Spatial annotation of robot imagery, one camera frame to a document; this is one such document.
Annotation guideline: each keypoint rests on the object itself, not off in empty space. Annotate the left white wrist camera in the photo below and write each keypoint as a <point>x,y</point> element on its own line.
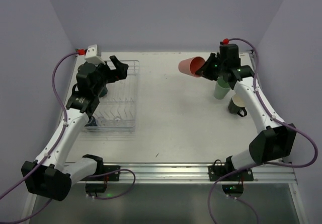
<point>93,55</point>

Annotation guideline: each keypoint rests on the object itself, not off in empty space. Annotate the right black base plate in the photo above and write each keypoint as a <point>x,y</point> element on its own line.
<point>218,169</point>

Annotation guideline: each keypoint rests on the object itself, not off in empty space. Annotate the blue cup in rack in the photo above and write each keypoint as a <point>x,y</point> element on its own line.
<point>91,122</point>

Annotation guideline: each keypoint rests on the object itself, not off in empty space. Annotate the clear wire dish rack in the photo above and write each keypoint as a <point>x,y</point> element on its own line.
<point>119,101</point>

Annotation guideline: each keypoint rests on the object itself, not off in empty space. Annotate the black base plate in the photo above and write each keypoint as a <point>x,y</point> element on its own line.
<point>218,169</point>
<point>107,173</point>

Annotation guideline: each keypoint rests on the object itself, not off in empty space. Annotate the aluminium mounting rail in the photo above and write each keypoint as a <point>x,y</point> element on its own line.
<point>199,173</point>

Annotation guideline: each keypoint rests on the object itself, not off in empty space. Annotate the clear glass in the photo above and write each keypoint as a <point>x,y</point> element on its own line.
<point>117,121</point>
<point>102,122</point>

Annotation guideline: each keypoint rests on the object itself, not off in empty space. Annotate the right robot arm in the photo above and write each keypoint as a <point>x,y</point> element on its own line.
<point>274,140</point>

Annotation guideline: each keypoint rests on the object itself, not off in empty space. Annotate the pink cup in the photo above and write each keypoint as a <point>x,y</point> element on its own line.
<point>191,65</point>

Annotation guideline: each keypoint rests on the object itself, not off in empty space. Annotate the dark teal cup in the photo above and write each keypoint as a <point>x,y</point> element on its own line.
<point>103,92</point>

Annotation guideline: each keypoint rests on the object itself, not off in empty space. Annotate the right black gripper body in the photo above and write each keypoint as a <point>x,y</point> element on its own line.
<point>210,66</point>

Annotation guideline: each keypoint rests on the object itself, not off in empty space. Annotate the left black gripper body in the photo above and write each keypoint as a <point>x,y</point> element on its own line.
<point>110,71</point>

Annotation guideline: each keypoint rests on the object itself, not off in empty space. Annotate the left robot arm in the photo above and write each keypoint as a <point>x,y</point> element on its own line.
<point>48,175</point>

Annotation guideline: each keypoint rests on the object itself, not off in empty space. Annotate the black mug with handle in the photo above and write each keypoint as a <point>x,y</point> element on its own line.
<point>237,106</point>

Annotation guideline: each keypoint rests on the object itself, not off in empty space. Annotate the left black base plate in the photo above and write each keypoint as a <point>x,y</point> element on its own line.
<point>107,173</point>

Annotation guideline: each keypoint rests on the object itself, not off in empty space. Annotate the light green plastic cup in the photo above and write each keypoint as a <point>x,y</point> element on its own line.
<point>221,89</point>

